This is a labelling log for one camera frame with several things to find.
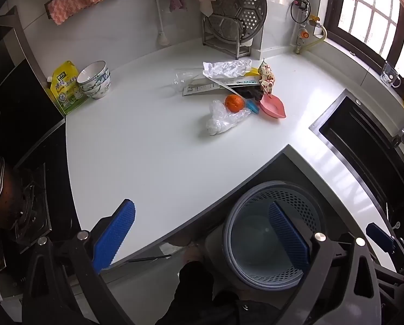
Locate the grey mesh waste bin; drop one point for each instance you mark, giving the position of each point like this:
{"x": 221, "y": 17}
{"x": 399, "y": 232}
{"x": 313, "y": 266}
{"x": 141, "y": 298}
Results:
{"x": 236, "y": 210}

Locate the gas pipe valve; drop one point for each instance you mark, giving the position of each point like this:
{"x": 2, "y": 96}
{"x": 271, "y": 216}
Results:
{"x": 303, "y": 35}

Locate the small metal steamer plate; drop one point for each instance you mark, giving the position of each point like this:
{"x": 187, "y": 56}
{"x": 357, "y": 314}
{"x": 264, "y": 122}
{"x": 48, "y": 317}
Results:
{"x": 222, "y": 25}

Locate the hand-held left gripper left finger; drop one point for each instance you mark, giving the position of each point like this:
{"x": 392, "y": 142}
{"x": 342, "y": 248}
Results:
{"x": 115, "y": 233}

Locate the black gas stove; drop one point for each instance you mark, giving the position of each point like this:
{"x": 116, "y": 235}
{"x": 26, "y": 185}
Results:
{"x": 19, "y": 118}

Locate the glass mug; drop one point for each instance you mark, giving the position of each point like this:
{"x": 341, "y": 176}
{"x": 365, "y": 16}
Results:
{"x": 390, "y": 74}

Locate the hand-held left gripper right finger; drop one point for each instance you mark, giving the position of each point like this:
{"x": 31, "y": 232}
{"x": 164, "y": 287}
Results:
{"x": 288, "y": 237}

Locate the flat white cardboard package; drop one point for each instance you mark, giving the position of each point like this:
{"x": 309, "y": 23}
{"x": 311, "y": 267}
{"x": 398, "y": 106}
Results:
{"x": 202, "y": 88}

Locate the clear plastic bag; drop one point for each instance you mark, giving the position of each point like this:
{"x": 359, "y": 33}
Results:
{"x": 222, "y": 120}

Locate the white patterned bowl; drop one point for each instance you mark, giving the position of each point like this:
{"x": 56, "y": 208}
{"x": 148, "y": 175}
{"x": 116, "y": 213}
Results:
{"x": 92, "y": 71}
{"x": 98, "y": 89}

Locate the white crumpled plastic bag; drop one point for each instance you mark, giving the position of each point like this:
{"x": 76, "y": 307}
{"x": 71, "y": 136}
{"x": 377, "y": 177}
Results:
{"x": 225, "y": 67}

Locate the black kitchen sink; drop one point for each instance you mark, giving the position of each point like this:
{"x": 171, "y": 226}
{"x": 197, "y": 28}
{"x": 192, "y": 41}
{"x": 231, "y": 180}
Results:
{"x": 358, "y": 135}

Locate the black cloth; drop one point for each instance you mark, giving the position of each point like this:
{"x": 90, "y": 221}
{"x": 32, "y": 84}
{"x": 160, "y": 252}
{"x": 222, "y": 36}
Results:
{"x": 251, "y": 93}

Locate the orange peel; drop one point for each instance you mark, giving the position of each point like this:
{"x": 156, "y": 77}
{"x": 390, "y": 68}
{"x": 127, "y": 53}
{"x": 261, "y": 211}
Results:
{"x": 235, "y": 103}

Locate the yellow green seasoning pouch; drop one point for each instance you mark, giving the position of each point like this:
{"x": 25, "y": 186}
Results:
{"x": 64, "y": 88}

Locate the large perforated metal steamer tray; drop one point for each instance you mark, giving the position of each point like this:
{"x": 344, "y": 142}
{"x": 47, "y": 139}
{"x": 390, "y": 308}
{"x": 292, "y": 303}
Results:
{"x": 242, "y": 0}

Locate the yellow plastic piece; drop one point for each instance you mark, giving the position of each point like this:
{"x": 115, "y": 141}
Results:
{"x": 253, "y": 72}

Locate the clear plastic cup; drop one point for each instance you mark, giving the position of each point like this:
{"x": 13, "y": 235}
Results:
{"x": 185, "y": 78}

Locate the dark framed window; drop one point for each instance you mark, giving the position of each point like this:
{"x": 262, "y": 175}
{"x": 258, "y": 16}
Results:
{"x": 332, "y": 6}

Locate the pink leaf-shaped dish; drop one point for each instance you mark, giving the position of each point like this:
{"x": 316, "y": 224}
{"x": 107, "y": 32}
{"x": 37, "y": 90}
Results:
{"x": 273, "y": 108}

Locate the metal cooking pot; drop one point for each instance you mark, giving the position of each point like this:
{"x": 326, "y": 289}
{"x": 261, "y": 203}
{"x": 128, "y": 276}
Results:
{"x": 0, "y": 193}

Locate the printed snack wrapper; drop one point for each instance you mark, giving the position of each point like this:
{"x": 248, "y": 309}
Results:
{"x": 267, "y": 79}

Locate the metal dish rack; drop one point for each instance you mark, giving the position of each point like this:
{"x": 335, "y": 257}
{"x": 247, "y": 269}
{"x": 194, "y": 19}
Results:
{"x": 237, "y": 49}

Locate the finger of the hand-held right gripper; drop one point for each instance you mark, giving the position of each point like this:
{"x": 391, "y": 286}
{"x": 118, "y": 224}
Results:
{"x": 393, "y": 276}
{"x": 378, "y": 233}

